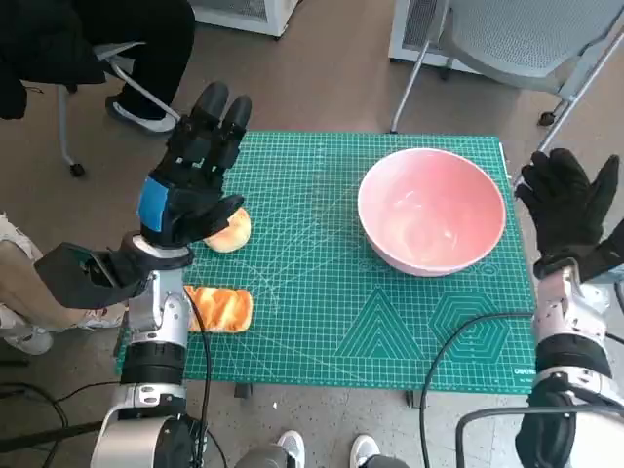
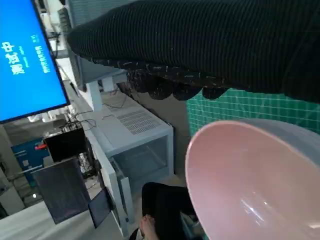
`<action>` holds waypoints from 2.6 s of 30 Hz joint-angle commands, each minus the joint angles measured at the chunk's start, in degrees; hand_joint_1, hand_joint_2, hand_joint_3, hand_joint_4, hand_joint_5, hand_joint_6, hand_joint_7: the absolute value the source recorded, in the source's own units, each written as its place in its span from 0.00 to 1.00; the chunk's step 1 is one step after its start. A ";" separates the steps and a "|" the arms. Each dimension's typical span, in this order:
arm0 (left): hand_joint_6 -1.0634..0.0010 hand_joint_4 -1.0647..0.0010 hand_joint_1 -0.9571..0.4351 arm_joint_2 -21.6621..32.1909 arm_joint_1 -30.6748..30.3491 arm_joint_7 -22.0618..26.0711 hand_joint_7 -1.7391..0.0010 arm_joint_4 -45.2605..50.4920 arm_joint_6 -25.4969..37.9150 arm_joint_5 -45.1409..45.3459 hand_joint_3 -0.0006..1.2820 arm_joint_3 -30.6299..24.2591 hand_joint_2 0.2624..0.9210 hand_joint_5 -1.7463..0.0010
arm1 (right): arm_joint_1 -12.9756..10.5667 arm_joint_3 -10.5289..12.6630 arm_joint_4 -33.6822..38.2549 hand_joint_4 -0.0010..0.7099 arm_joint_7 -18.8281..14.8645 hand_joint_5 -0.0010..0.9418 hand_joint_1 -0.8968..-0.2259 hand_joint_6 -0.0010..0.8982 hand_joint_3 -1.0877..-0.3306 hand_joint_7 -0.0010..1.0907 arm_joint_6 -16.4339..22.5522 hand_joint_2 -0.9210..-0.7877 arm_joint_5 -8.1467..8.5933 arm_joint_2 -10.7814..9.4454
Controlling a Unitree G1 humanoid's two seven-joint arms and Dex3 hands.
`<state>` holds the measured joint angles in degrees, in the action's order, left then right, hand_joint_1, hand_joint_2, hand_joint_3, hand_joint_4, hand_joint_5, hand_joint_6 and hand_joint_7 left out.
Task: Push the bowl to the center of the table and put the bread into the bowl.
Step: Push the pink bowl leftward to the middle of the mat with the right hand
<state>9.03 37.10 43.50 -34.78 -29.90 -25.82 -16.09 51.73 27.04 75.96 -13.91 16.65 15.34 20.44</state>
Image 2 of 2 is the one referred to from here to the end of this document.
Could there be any black box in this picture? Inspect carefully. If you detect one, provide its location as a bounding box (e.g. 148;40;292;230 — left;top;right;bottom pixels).
43;127;88;163

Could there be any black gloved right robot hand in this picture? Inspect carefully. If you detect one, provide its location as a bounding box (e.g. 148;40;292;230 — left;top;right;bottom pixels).
66;0;320;103

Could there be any white cabinet with glass front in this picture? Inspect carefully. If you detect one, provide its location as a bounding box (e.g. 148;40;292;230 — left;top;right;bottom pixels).
99;109;175;193

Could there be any person in black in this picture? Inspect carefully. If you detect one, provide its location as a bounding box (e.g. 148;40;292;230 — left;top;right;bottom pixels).
138;181;202;240

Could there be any pink bowl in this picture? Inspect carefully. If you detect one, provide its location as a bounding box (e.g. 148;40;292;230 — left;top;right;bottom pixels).
184;118;320;240

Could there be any dark mesh panel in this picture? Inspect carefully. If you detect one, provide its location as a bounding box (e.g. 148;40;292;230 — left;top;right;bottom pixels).
31;157;91;225

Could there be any green cutting mat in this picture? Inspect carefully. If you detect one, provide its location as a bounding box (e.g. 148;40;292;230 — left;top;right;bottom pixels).
186;87;320;147

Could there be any dark tablet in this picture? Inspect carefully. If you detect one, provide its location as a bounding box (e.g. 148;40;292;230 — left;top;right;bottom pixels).
87;187;113;229

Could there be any blue screen monitor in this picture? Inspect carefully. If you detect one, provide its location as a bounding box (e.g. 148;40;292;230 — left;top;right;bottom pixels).
0;0;71;125

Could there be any blue box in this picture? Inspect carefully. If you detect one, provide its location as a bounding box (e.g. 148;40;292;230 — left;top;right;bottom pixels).
11;137;52;191

